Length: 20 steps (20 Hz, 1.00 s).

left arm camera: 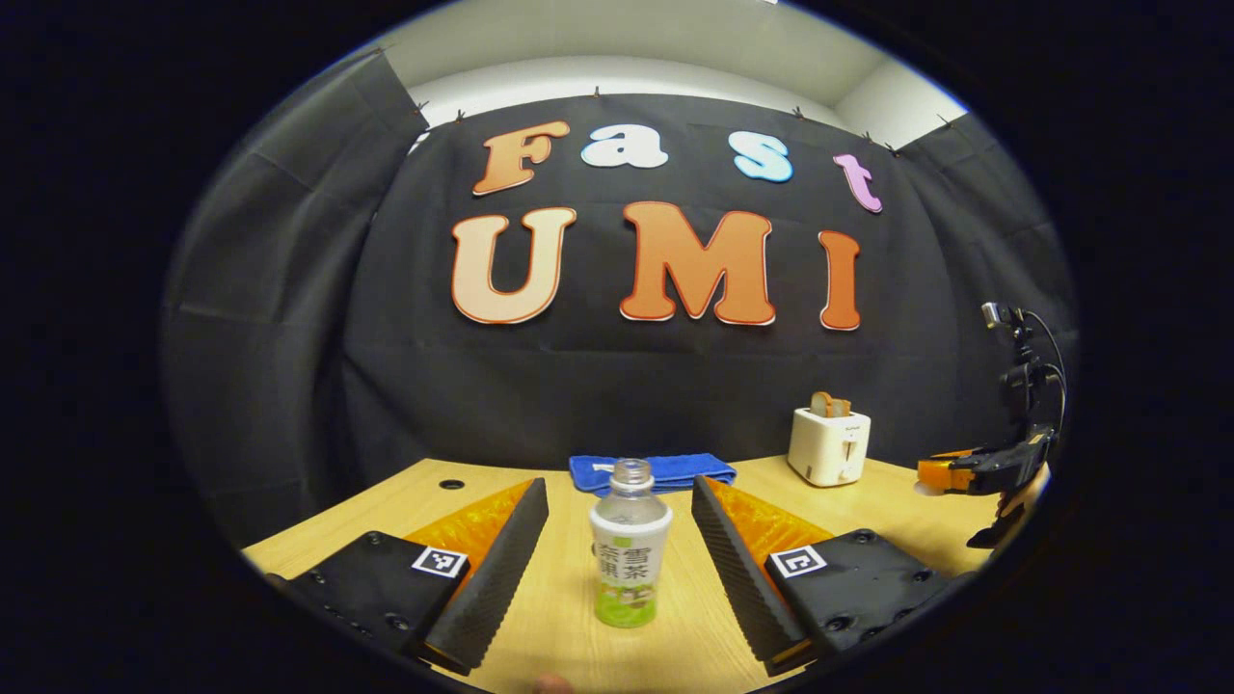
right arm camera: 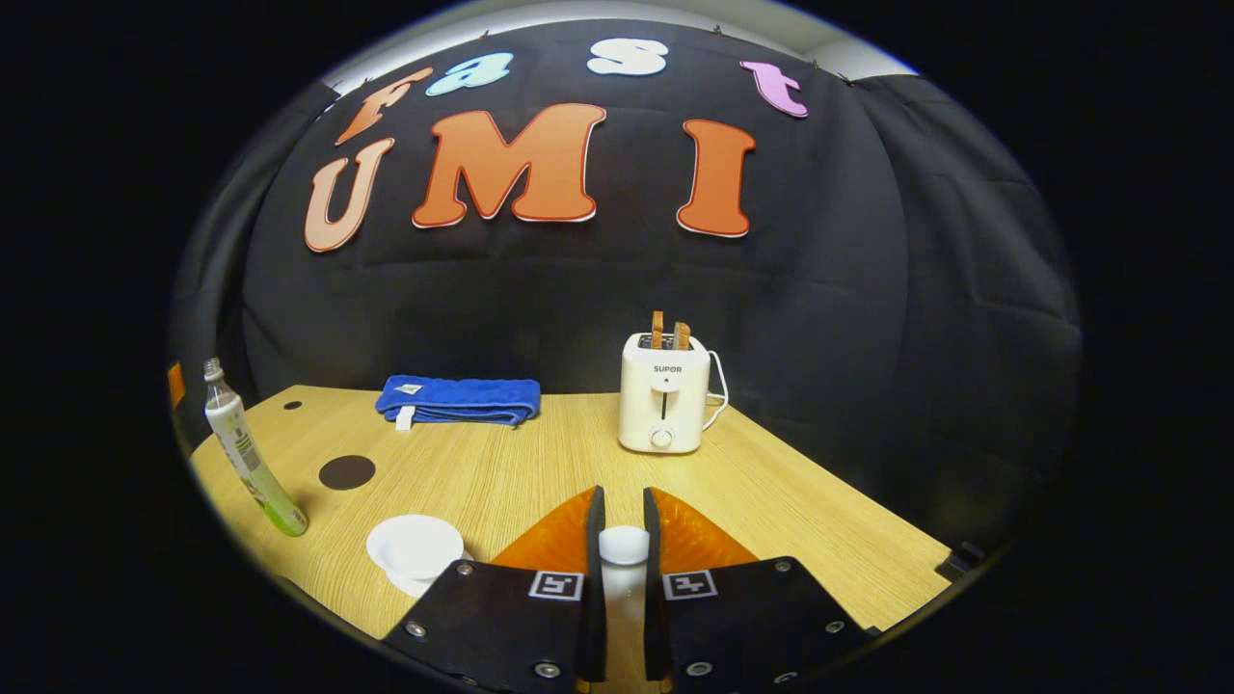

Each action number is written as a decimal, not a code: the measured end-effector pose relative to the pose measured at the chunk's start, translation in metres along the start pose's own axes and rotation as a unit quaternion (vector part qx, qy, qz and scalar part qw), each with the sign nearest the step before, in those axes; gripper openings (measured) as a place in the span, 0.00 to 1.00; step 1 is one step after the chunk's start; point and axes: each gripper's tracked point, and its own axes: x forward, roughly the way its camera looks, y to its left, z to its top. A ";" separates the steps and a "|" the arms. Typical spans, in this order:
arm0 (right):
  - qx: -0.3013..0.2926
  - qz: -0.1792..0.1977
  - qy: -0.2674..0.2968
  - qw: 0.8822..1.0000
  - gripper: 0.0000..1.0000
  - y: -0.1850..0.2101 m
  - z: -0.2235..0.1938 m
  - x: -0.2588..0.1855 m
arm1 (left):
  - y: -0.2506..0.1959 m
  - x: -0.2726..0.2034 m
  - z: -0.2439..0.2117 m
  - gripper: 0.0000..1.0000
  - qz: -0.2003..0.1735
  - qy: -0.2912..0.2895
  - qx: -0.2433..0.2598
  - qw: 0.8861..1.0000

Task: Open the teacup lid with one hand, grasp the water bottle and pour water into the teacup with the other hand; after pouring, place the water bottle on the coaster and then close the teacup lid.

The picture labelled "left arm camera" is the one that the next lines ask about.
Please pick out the toast bread slice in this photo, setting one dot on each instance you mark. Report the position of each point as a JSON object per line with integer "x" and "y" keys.
{"x": 842, "y": 408}
{"x": 821, "y": 404}

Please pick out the cream toaster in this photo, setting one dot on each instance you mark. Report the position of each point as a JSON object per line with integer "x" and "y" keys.
{"x": 827, "y": 448}

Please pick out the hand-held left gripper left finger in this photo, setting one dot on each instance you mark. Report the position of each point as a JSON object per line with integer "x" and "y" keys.
{"x": 492, "y": 578}

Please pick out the black backdrop cloth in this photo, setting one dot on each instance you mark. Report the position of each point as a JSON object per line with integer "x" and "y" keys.
{"x": 617, "y": 386}

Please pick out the clear water bottle green label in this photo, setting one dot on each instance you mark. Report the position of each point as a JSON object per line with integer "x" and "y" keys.
{"x": 630, "y": 559}

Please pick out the blue folded towel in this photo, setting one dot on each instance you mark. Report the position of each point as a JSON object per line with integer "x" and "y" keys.
{"x": 675, "y": 470}

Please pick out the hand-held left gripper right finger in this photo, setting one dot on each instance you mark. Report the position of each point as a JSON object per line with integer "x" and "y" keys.
{"x": 737, "y": 569}

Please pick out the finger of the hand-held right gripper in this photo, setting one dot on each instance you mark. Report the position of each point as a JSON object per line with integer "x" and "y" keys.
{"x": 940, "y": 472}

